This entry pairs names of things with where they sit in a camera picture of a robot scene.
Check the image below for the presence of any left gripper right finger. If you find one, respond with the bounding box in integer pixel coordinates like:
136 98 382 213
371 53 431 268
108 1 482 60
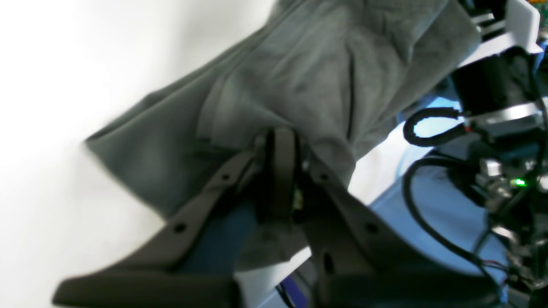
274 128 500 308

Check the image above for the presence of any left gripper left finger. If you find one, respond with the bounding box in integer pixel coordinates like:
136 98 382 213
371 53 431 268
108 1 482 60
52 133 272 308

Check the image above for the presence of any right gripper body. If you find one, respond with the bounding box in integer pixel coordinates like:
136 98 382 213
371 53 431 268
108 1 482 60
458 0 542 68

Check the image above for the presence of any grey T-shirt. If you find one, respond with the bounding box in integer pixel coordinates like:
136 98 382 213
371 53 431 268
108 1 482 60
84 0 482 272

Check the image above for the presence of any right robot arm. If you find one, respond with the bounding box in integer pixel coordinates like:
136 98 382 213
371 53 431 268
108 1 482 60
402 0 547 308

